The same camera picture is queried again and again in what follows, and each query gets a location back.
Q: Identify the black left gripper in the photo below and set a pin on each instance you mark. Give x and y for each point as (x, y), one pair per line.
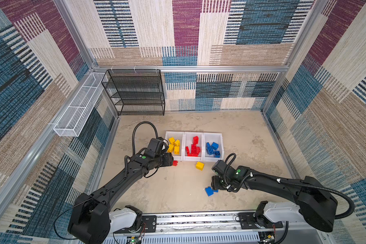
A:
(169, 159)

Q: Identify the black wire shelf rack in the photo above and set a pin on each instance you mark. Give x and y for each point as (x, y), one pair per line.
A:
(135, 92)

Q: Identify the white middle plastic bin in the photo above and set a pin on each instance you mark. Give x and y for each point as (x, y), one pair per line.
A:
(189, 141)

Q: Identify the white wire mesh basket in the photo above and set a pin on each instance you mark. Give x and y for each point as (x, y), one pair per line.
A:
(77, 113)

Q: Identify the blue two-stud lego brick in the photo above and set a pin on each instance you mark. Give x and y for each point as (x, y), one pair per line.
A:
(209, 150)

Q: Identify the white left plastic bin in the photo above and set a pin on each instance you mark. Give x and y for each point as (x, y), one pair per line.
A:
(177, 135)

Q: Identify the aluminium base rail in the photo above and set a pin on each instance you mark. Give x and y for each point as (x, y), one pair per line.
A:
(209, 227)

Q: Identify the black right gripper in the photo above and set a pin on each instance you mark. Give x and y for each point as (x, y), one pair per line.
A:
(217, 176)

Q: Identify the white right plastic bin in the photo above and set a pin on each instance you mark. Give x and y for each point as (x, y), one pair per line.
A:
(213, 137)

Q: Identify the long red lego brick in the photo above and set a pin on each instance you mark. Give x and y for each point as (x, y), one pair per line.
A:
(192, 155)
(195, 140)

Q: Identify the white plastic bin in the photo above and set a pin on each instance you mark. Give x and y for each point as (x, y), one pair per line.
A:
(189, 141)
(213, 137)
(177, 135)

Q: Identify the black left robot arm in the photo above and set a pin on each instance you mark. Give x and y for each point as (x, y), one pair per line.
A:
(92, 218)

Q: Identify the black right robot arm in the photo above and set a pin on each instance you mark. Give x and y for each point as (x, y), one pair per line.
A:
(306, 200)

